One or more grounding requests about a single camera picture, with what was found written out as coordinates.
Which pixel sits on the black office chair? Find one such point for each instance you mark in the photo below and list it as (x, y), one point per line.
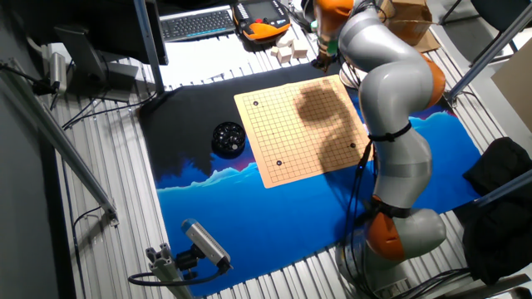
(498, 10)

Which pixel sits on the flat cardboard sheet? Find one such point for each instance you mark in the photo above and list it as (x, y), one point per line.
(428, 43)

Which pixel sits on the black jacket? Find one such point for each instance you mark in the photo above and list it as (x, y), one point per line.
(498, 232)

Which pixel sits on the long aluminium profile bar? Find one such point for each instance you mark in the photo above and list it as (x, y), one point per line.
(62, 143)

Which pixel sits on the small wooden cube block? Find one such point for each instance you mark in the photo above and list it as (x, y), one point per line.
(273, 51)

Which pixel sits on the light wooden cube block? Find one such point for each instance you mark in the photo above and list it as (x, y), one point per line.
(299, 49)
(284, 55)

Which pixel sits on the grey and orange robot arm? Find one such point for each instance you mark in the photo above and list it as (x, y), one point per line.
(395, 83)

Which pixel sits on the black computer monitor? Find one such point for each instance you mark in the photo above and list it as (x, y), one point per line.
(104, 25)

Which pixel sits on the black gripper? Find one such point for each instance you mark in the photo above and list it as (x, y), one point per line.
(323, 61)

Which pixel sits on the orange and grey teach pendant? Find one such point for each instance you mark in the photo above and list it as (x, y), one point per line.
(262, 12)

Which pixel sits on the white bowl of white stones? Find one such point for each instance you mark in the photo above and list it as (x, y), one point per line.
(347, 79)

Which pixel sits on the white rounded block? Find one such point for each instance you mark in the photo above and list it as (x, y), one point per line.
(286, 39)

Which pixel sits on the beige board panel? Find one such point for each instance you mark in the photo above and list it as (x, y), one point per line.
(517, 87)

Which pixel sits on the black computer keyboard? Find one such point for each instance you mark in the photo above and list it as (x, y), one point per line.
(195, 25)

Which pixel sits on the black bowl of black stones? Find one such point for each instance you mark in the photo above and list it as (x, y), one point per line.
(228, 137)

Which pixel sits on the brown cardboard box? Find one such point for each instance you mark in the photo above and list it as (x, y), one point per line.
(415, 21)

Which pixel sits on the blue landscape print mat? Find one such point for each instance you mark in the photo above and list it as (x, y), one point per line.
(249, 224)

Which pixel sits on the silver cylinder device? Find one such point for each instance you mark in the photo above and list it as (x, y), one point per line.
(58, 72)

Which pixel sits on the green wrist flange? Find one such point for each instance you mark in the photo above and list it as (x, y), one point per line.
(332, 47)

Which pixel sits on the tan go board mat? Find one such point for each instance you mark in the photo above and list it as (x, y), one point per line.
(274, 133)

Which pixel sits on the short aluminium profile stub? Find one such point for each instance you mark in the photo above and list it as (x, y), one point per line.
(166, 274)

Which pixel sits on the silver camera with blue cap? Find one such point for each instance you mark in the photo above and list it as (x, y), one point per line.
(203, 241)

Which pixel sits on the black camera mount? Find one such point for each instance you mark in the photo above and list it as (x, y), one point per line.
(187, 261)

